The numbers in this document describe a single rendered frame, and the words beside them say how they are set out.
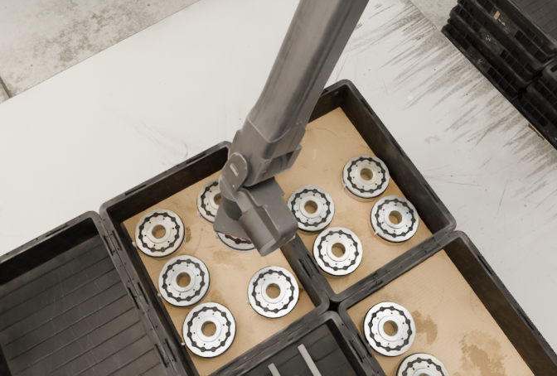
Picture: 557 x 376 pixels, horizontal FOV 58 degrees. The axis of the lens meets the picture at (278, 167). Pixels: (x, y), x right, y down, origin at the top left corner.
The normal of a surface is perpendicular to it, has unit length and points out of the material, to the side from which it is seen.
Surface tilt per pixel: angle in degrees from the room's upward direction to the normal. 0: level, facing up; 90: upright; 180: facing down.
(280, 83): 63
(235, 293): 0
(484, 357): 0
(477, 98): 0
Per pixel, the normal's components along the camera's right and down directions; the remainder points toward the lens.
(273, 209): 0.47, -0.48
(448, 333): 0.03, -0.38
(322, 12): -0.68, 0.33
